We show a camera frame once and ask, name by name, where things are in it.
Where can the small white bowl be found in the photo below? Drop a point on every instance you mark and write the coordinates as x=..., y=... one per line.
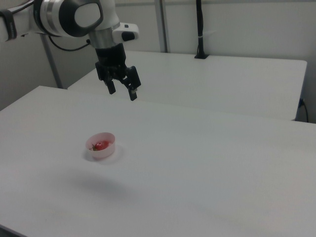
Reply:
x=102, y=152

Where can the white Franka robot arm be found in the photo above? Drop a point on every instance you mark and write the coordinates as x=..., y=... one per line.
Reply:
x=56, y=17

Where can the aluminium frame post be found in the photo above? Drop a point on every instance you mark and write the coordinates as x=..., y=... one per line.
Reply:
x=163, y=24
x=52, y=64

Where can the red strawberry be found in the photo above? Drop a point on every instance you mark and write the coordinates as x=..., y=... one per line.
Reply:
x=101, y=145

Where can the black pole with base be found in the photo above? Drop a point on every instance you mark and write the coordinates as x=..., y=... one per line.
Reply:
x=200, y=24

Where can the white table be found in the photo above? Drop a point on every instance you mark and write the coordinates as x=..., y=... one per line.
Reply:
x=209, y=81

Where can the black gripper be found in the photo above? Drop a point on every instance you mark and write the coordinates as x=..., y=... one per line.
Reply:
x=111, y=58

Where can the white zip tie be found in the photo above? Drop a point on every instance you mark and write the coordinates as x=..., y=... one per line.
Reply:
x=206, y=34

